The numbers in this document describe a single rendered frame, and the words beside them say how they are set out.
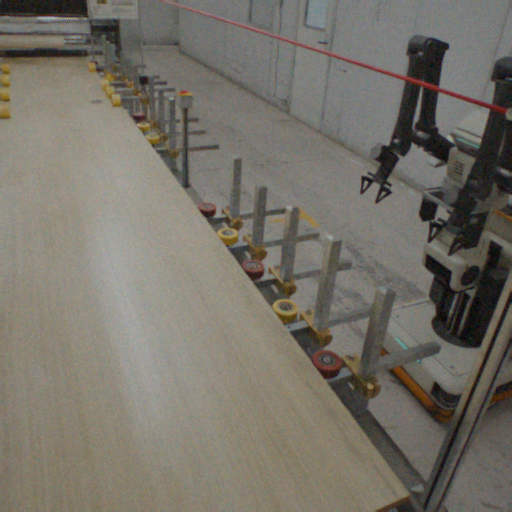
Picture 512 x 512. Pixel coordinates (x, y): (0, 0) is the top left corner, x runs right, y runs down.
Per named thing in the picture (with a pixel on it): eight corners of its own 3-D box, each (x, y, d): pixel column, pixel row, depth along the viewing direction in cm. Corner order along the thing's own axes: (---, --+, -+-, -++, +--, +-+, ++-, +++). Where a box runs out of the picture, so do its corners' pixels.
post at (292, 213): (283, 317, 184) (295, 203, 160) (287, 322, 181) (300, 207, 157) (274, 319, 183) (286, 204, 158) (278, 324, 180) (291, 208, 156)
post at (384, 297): (356, 412, 145) (388, 281, 121) (363, 421, 142) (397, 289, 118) (347, 416, 144) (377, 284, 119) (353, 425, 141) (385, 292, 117)
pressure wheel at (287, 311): (286, 345, 150) (290, 316, 144) (265, 335, 153) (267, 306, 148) (299, 332, 156) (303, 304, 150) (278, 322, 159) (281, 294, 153)
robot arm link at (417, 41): (455, 33, 175) (436, 30, 183) (426, 39, 171) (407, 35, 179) (439, 149, 200) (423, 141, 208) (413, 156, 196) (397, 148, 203)
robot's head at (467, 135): (484, 130, 197) (473, 104, 187) (526, 146, 180) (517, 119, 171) (458, 155, 198) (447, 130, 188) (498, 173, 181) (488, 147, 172)
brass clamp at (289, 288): (280, 275, 183) (282, 263, 180) (297, 294, 172) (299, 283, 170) (266, 278, 180) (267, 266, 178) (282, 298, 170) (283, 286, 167)
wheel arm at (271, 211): (289, 211, 229) (289, 203, 227) (292, 214, 226) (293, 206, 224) (201, 224, 212) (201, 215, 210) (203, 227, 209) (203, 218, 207)
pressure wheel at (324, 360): (341, 394, 134) (348, 363, 128) (317, 403, 131) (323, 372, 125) (325, 375, 140) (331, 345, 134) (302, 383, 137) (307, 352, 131)
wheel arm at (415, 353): (431, 349, 152) (434, 338, 150) (438, 356, 150) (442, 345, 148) (312, 385, 136) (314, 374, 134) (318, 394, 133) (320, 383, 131)
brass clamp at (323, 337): (312, 320, 165) (314, 308, 162) (333, 345, 154) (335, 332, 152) (296, 324, 163) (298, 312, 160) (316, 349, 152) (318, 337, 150)
